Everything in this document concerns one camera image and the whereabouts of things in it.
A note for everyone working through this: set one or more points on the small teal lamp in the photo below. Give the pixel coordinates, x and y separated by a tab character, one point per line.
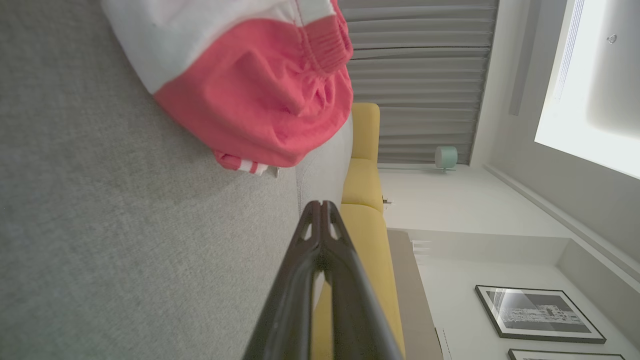
446	157

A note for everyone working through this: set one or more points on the yellow cushion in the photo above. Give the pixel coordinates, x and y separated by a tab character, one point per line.
367	225

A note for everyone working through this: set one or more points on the grey fabric sofa seat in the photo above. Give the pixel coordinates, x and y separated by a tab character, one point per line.
125	225

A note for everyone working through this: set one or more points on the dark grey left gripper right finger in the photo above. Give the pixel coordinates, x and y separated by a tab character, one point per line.
355	310

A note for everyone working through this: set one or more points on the grey pleated curtain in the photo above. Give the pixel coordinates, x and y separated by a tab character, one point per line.
420	75

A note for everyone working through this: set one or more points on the black framed picture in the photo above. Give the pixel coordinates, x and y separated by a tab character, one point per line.
560	355
540	312

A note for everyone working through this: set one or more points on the beige wooden panel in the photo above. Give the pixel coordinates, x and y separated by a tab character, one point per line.
415	300

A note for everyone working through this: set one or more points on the red white basketball jersey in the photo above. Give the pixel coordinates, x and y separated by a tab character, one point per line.
250	100

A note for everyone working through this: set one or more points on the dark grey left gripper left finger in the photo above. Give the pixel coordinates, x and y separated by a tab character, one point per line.
287	300

